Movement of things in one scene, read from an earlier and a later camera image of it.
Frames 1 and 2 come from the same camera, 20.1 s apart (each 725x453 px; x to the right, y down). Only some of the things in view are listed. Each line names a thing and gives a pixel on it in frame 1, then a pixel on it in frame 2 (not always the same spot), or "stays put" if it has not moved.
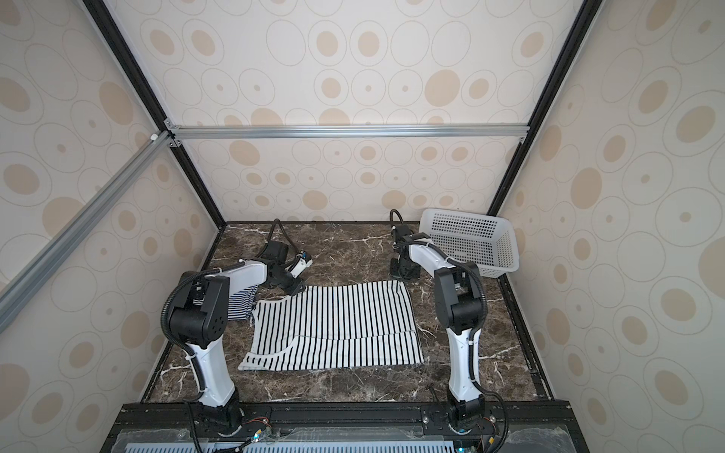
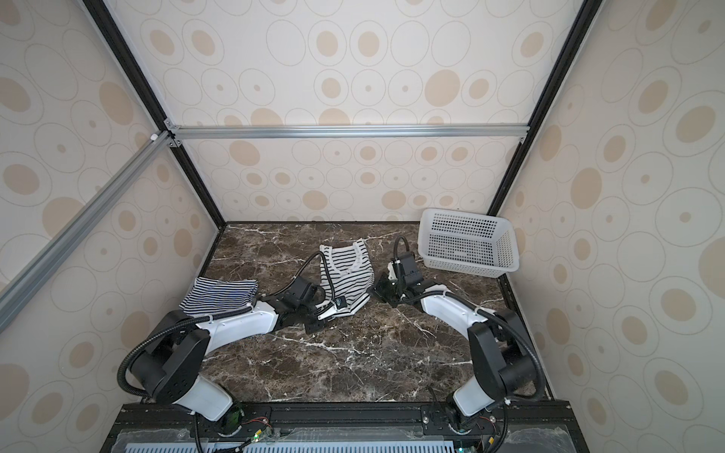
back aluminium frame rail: x=345 y=133 stays put
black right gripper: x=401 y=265 → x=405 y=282
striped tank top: x=334 y=326 → x=351 y=276
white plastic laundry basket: x=490 y=243 stays put
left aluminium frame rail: x=21 y=288 stays put
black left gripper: x=295 y=288 → x=314 y=328
